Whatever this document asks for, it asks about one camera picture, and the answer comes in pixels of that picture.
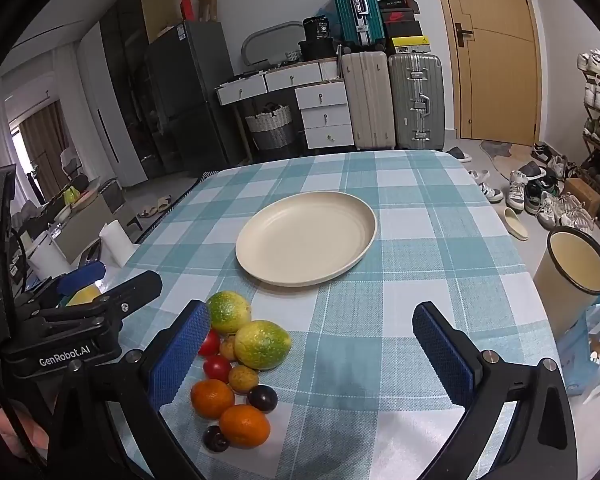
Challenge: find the cream round plate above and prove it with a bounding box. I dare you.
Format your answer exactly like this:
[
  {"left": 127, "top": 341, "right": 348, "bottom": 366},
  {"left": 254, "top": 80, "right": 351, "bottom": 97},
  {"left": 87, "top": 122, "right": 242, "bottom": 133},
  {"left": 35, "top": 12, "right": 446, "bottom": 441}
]
[{"left": 235, "top": 191, "right": 378, "bottom": 288}]

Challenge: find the green citrus fruit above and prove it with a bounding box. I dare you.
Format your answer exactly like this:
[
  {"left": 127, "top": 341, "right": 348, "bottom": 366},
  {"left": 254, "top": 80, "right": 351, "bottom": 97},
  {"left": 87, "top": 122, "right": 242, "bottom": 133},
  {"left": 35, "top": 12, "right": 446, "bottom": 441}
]
[{"left": 206, "top": 291, "right": 252, "bottom": 336}]

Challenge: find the black shoe box red logo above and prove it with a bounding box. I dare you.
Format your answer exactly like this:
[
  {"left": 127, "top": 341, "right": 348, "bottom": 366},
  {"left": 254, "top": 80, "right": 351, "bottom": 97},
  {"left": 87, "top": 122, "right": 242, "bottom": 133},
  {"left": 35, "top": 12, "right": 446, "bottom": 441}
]
[{"left": 378, "top": 0, "right": 421, "bottom": 23}]

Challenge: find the brown curtain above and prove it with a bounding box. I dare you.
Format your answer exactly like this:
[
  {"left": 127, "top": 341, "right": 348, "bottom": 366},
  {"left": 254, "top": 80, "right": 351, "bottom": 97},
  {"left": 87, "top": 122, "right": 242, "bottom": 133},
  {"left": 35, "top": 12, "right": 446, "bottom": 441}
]
[{"left": 19, "top": 101, "right": 71, "bottom": 201}]

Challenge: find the yellow wooden door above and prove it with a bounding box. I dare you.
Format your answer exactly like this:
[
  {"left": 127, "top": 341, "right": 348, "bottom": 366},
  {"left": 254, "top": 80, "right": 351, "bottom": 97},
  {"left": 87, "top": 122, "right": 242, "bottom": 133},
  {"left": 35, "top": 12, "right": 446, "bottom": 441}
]
[{"left": 430, "top": 0, "right": 541, "bottom": 146}]

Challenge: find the beige trash bin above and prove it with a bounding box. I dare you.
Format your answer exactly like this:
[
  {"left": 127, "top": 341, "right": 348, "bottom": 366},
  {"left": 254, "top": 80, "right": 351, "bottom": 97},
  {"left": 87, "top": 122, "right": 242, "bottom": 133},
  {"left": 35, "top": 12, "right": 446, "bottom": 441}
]
[{"left": 532, "top": 226, "right": 600, "bottom": 341}]

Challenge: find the wooden shoe rack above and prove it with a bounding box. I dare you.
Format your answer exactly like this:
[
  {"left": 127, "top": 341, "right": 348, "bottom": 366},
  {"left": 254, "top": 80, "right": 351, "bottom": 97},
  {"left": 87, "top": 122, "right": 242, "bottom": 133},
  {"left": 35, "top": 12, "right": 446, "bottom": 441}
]
[{"left": 577, "top": 50, "right": 600, "bottom": 256}]

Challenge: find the teal checked tablecloth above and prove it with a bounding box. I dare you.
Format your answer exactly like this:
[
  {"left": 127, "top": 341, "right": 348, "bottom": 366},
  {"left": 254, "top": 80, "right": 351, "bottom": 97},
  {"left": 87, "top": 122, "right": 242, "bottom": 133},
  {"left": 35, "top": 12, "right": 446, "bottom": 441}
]
[{"left": 100, "top": 150, "right": 571, "bottom": 480}]

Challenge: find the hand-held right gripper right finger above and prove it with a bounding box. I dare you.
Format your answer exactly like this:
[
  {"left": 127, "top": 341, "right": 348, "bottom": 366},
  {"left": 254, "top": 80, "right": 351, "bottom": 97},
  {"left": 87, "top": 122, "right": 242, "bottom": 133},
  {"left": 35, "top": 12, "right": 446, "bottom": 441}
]
[{"left": 412, "top": 302, "right": 578, "bottom": 480}]

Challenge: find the white chair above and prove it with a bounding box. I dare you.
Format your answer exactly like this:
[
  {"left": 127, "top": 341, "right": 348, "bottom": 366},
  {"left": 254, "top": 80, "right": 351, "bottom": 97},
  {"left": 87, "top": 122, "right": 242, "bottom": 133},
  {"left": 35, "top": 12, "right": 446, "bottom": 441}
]
[{"left": 60, "top": 147, "right": 87, "bottom": 181}]

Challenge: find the teal suitcase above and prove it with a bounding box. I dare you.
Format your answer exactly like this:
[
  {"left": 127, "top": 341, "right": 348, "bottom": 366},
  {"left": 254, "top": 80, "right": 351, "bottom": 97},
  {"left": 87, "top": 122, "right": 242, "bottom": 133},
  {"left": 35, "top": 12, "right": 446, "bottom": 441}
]
[{"left": 328, "top": 0, "right": 388, "bottom": 53}]

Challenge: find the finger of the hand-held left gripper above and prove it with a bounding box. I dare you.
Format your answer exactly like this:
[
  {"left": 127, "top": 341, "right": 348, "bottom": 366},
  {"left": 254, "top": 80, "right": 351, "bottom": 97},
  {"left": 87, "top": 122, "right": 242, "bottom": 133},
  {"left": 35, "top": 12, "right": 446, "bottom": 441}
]
[
  {"left": 27, "top": 261, "right": 106, "bottom": 307},
  {"left": 35, "top": 270, "right": 163, "bottom": 323}
]

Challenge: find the white dressing table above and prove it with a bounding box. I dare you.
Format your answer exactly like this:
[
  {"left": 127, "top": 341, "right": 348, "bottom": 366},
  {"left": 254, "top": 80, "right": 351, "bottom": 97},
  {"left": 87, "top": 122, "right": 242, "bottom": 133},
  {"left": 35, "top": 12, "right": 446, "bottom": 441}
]
[{"left": 216, "top": 57, "right": 343, "bottom": 161}]

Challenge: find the beige suitcase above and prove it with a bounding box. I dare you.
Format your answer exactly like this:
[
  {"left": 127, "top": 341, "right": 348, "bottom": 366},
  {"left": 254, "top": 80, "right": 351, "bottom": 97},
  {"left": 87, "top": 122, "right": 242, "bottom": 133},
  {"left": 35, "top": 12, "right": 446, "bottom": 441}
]
[{"left": 341, "top": 51, "right": 397, "bottom": 151}]

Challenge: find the dark tall cabinet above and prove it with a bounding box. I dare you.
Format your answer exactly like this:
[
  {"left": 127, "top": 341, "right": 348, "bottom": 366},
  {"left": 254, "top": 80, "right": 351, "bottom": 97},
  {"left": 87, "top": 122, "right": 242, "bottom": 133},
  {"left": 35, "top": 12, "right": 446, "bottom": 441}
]
[{"left": 100, "top": 0, "right": 181, "bottom": 181}]

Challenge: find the silver suitcase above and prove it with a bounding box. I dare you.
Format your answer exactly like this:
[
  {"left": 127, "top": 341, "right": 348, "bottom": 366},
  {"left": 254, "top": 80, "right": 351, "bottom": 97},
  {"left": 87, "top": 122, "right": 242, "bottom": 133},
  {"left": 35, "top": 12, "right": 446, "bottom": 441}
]
[{"left": 387, "top": 53, "right": 446, "bottom": 151}]

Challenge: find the grey oval mirror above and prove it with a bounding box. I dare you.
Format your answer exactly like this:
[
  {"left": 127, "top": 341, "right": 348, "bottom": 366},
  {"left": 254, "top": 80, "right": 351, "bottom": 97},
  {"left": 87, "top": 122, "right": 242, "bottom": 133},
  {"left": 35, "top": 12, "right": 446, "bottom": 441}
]
[{"left": 241, "top": 21, "right": 306, "bottom": 67}]

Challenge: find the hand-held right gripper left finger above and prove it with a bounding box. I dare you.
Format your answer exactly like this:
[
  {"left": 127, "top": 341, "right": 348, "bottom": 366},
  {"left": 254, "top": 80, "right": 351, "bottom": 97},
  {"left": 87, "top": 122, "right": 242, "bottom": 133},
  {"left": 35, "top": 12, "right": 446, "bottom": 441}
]
[{"left": 47, "top": 300, "right": 216, "bottom": 480}]

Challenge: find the blue plastic bag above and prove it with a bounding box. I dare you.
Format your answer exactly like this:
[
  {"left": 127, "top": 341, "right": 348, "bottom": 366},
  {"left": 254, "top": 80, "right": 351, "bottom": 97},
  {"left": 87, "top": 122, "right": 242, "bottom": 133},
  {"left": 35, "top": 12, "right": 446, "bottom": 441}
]
[{"left": 555, "top": 260, "right": 600, "bottom": 406}]

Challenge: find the shoe rack with shoes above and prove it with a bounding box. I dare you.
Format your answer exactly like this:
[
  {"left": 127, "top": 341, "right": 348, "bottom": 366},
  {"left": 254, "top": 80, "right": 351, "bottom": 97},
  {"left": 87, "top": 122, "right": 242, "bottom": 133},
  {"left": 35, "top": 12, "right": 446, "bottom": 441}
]
[{"left": 577, "top": 50, "right": 600, "bottom": 241}]

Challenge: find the single beige clog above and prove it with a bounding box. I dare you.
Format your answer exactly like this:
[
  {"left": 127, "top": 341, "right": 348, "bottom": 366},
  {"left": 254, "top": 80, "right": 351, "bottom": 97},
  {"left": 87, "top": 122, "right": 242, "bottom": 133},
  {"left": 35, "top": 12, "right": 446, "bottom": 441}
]
[{"left": 502, "top": 206, "right": 530, "bottom": 241}]

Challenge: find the white pail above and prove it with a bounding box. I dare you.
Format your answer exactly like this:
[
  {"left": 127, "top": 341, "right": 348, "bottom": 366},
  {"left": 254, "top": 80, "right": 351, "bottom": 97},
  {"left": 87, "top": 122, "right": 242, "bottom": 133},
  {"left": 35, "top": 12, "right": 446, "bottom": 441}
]
[{"left": 30, "top": 230, "right": 73, "bottom": 278}]

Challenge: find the yellow-green citrus fruit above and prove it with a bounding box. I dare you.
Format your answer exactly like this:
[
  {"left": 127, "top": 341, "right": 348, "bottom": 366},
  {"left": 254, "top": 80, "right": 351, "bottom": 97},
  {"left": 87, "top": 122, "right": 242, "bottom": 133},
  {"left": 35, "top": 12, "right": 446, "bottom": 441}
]
[{"left": 233, "top": 320, "right": 292, "bottom": 371}]

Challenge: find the yellow black shoe box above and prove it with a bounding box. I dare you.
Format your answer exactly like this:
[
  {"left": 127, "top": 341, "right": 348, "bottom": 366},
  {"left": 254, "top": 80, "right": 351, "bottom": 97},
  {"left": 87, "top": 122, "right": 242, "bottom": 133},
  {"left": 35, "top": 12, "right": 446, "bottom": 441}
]
[{"left": 390, "top": 36, "right": 430, "bottom": 56}]

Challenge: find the sneakers pile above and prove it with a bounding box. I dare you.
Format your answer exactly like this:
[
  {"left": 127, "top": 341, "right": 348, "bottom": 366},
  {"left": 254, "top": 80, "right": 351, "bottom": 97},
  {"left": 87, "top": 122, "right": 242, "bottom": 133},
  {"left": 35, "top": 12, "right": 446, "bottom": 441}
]
[{"left": 467, "top": 142, "right": 596, "bottom": 233}]

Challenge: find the white grey woven basket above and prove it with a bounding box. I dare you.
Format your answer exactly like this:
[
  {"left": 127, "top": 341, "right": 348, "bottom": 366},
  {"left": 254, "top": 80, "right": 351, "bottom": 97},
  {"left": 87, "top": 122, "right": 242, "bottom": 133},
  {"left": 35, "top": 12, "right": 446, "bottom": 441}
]
[{"left": 245, "top": 102, "right": 297, "bottom": 151}]

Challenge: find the plain black shoe box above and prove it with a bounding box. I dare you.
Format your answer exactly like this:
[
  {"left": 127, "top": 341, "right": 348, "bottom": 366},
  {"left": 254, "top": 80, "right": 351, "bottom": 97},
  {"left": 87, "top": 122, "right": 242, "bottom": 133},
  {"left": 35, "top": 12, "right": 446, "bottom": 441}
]
[{"left": 384, "top": 21, "right": 424, "bottom": 39}]

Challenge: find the brown cardboard box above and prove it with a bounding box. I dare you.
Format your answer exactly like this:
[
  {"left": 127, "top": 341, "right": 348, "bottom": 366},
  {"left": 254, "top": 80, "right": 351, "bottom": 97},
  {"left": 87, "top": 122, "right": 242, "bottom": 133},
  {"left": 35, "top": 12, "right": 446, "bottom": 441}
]
[{"left": 562, "top": 177, "right": 600, "bottom": 216}]

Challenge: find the person's left hand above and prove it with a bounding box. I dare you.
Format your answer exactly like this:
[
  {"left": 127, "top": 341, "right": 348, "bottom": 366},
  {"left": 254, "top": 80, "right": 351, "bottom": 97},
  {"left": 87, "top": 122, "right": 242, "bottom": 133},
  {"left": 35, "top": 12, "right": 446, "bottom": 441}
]
[{"left": 0, "top": 410, "right": 49, "bottom": 462}]

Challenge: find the black canister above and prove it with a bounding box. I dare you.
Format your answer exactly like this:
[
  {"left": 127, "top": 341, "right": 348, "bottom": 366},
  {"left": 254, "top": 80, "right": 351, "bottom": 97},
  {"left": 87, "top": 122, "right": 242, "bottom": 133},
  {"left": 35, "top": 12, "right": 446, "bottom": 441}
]
[{"left": 302, "top": 16, "right": 331, "bottom": 42}]

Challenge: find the red tomato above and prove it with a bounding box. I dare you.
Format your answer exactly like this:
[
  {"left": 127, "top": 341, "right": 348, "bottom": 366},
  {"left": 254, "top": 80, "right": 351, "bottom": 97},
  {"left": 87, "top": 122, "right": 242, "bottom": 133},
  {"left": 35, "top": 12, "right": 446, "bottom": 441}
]
[
  {"left": 203, "top": 355, "right": 232, "bottom": 385},
  {"left": 198, "top": 329, "right": 222, "bottom": 358}
]

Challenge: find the orange tangerine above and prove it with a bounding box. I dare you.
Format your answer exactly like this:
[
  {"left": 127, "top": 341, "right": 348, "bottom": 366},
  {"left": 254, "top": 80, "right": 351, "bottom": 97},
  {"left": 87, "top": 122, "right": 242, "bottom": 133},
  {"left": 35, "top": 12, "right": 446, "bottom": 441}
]
[
  {"left": 190, "top": 379, "right": 236, "bottom": 420},
  {"left": 218, "top": 404, "right": 271, "bottom": 449}
]

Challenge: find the dark grey refrigerator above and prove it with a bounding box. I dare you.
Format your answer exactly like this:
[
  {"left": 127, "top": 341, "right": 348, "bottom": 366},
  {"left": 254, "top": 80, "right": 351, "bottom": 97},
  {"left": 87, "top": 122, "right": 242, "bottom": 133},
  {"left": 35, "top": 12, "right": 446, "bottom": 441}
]
[{"left": 145, "top": 20, "right": 246, "bottom": 176}]

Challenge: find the white three-drawer chest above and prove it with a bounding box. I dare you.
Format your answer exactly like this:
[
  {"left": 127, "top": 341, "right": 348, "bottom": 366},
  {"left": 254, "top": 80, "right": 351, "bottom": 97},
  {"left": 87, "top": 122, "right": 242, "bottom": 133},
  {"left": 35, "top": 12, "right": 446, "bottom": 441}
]
[{"left": 295, "top": 81, "right": 355, "bottom": 150}]

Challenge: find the dark purple plum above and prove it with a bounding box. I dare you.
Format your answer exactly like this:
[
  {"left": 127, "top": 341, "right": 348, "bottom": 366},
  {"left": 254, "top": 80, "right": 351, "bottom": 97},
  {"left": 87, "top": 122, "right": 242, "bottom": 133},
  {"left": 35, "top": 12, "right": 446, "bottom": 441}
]
[
  {"left": 202, "top": 425, "right": 231, "bottom": 453},
  {"left": 246, "top": 384, "right": 279, "bottom": 414}
]

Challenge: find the black container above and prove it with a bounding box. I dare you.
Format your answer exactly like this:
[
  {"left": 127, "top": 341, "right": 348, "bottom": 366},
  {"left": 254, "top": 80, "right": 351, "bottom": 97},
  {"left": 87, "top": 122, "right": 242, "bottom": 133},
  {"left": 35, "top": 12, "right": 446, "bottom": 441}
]
[{"left": 298, "top": 39, "right": 342, "bottom": 63}]

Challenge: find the yellow object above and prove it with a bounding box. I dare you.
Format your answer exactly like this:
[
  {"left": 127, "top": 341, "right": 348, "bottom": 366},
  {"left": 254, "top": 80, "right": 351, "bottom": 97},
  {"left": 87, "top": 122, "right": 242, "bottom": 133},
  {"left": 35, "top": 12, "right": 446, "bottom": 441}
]
[{"left": 66, "top": 284, "right": 102, "bottom": 307}]

